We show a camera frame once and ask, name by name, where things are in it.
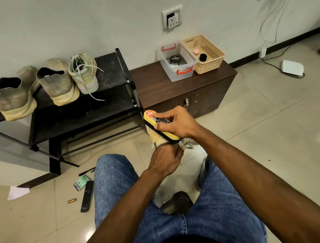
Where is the person's right hand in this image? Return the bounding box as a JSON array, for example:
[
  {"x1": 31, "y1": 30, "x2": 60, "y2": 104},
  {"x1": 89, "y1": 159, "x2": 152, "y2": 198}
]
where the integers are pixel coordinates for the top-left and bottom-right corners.
[{"x1": 151, "y1": 105, "x2": 207, "y2": 141}]

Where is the person's left hand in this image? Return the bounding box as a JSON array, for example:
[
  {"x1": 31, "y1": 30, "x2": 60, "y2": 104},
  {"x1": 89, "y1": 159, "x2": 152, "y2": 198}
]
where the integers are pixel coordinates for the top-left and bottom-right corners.
[{"x1": 147, "y1": 142, "x2": 185, "y2": 178}]

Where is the pale green lace-up shoe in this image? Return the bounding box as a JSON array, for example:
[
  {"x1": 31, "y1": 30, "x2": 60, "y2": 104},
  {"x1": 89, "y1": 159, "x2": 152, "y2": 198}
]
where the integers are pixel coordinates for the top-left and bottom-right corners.
[
  {"x1": 68, "y1": 52, "x2": 106, "y2": 102},
  {"x1": 146, "y1": 128, "x2": 193, "y2": 150}
]

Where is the black orange shoe brush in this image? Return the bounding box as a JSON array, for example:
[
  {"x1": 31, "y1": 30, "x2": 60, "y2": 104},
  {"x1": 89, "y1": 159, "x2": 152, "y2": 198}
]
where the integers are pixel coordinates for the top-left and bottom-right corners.
[{"x1": 143, "y1": 109, "x2": 182, "y2": 143}]

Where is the clear plastic storage box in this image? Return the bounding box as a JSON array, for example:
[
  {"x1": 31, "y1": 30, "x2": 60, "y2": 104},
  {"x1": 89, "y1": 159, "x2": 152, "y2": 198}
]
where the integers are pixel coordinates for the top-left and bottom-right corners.
[{"x1": 159, "y1": 42, "x2": 198, "y2": 82}]

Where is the beige plastic basket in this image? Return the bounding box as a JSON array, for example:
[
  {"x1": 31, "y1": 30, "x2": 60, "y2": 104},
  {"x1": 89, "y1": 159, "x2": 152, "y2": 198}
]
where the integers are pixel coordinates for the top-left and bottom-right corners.
[{"x1": 180, "y1": 34, "x2": 226, "y2": 75}]

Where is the worn tan slip-on shoe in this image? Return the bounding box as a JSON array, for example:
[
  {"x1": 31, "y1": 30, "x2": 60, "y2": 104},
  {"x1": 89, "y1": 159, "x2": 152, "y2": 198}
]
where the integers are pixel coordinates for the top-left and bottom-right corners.
[
  {"x1": 36, "y1": 58, "x2": 81, "y2": 107},
  {"x1": 0, "y1": 65, "x2": 40, "y2": 122}
]

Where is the person's right forearm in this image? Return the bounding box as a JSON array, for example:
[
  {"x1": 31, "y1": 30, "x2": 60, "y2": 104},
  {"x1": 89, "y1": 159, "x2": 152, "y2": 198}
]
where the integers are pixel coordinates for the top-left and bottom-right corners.
[{"x1": 195, "y1": 128, "x2": 320, "y2": 243}]

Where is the dark brown wooden cabinet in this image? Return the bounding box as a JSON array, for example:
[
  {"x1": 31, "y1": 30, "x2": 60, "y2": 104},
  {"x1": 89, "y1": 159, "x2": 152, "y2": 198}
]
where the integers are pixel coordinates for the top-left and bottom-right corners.
[{"x1": 129, "y1": 59, "x2": 238, "y2": 119}]

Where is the person's left leg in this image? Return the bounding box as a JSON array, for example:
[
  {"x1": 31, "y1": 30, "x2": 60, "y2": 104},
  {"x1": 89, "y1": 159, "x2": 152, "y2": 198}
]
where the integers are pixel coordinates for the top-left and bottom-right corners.
[{"x1": 94, "y1": 154, "x2": 186, "y2": 243}]

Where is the person's leg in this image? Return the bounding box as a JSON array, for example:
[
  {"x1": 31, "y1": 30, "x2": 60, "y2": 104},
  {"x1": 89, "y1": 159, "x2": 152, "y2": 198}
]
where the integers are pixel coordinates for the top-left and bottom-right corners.
[
  {"x1": 177, "y1": 156, "x2": 268, "y2": 243},
  {"x1": 94, "y1": 154, "x2": 186, "y2": 243}
]

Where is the person's right leg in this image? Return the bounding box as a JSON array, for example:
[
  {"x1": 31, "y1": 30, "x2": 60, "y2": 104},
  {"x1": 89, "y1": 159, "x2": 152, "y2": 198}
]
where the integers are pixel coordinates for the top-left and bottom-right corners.
[{"x1": 177, "y1": 156, "x2": 268, "y2": 243}]

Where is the black pen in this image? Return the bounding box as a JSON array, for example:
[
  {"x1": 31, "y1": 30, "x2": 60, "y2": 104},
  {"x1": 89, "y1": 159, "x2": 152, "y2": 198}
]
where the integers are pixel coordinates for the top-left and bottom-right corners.
[{"x1": 78, "y1": 167, "x2": 96, "y2": 176}]

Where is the black remote control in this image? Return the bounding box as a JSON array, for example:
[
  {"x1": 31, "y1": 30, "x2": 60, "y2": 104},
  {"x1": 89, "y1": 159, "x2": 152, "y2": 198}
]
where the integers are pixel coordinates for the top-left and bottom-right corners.
[{"x1": 80, "y1": 180, "x2": 95, "y2": 213}]

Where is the green paper packet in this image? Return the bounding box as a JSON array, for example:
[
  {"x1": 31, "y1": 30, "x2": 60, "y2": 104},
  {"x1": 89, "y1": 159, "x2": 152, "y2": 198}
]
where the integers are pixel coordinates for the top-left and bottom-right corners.
[{"x1": 73, "y1": 173, "x2": 91, "y2": 191}]

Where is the black metal shoe rack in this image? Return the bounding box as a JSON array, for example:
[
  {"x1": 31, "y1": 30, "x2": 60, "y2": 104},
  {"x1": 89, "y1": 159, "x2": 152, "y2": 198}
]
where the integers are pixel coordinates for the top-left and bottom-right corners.
[{"x1": 0, "y1": 48, "x2": 146, "y2": 189}]

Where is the white router box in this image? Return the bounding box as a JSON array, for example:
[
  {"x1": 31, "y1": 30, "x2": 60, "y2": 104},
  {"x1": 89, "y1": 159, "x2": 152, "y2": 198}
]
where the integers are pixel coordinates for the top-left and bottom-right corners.
[{"x1": 280, "y1": 59, "x2": 305, "y2": 78}]

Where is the white paper sheet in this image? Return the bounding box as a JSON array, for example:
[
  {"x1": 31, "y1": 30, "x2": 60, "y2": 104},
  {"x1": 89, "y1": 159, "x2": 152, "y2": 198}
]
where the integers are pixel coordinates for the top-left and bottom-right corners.
[{"x1": 7, "y1": 186, "x2": 31, "y2": 201}]

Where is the white wall socket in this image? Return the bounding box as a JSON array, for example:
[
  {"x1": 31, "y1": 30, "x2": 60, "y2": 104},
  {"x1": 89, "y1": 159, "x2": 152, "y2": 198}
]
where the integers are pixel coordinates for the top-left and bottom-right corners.
[{"x1": 161, "y1": 5, "x2": 183, "y2": 32}]

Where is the white cable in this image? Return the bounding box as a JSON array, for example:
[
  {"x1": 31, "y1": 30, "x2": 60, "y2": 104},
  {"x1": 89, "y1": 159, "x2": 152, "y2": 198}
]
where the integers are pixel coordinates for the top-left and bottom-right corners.
[{"x1": 258, "y1": 0, "x2": 305, "y2": 79}]

